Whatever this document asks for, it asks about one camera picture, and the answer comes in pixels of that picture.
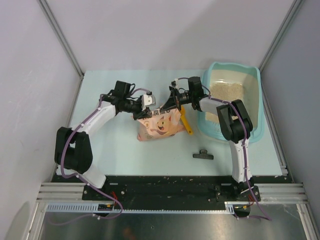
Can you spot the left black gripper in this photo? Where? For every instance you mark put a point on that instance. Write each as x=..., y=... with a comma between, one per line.
x=140, y=114

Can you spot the clean litter in box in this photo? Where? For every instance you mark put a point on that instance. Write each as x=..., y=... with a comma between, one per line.
x=230, y=92

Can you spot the teal plastic litter box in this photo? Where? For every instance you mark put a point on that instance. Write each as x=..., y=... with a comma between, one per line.
x=250, y=78

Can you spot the pink cat litter bag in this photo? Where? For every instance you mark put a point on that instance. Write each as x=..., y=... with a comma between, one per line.
x=161, y=124

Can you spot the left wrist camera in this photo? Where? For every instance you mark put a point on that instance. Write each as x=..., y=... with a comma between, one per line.
x=148, y=100

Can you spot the yellow plastic litter scoop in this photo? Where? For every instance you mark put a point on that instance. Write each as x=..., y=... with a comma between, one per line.
x=185, y=121

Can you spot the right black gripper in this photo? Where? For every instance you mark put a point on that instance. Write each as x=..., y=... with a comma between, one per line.
x=174, y=101

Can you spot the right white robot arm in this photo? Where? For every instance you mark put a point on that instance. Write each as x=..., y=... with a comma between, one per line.
x=234, y=121

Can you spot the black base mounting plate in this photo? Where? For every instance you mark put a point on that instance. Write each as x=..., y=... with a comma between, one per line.
x=220, y=188

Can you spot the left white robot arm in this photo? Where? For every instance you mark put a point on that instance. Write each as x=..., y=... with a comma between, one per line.
x=73, y=149

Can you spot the grey slotted cable duct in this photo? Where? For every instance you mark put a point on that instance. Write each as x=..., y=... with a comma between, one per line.
x=102, y=208

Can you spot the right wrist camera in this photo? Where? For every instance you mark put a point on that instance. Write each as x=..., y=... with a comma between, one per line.
x=175, y=83

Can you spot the black bag clip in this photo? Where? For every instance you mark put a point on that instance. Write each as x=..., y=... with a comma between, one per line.
x=203, y=154

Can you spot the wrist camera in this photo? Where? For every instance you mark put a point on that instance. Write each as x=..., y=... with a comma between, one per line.
x=148, y=100
x=175, y=83

